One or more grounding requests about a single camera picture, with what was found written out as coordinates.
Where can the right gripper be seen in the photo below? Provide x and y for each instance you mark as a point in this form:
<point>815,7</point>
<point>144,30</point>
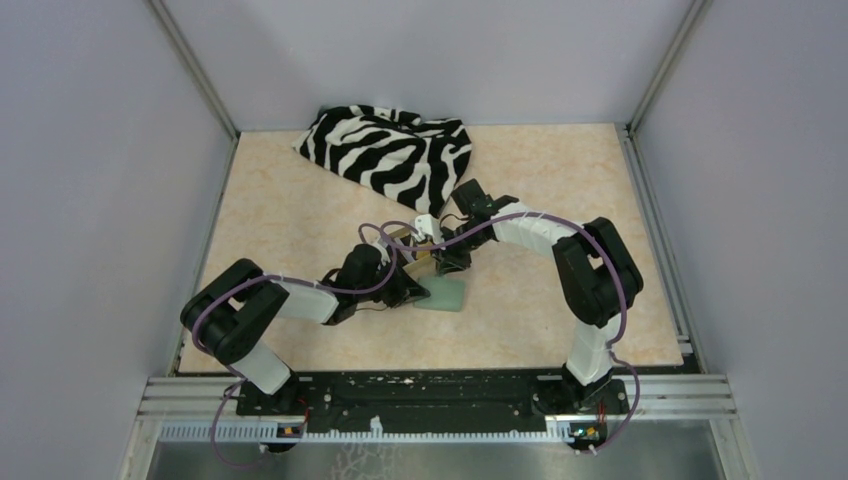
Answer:
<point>448,261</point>

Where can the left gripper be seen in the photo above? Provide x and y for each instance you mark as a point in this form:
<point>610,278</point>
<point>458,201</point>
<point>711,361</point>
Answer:
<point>406,288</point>

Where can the beige oval tray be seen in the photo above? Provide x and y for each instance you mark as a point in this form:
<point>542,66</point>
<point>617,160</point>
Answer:
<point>415,264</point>

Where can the green card holder wallet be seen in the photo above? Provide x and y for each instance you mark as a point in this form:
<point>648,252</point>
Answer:
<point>445,294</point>

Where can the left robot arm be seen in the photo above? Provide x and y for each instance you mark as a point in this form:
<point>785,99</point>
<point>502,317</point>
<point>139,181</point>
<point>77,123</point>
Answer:
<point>228,318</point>

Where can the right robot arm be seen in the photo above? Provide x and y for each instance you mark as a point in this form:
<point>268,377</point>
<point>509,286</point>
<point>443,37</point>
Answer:
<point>597,273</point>

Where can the zebra striped cloth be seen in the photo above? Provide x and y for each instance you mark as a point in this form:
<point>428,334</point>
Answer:
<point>393,152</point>

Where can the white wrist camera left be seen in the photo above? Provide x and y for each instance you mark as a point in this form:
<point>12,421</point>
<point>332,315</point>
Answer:
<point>384,251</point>

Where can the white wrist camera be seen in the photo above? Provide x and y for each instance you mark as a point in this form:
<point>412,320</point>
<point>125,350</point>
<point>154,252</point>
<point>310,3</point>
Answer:
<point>384,251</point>
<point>427,234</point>

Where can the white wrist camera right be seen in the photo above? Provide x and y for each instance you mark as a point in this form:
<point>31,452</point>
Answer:
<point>427,234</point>

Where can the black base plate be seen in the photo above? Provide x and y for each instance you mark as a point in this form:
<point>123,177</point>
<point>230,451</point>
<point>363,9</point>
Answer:
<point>432,401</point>

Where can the aluminium front rail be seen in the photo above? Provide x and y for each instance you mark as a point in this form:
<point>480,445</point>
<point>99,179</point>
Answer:
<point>203,408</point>

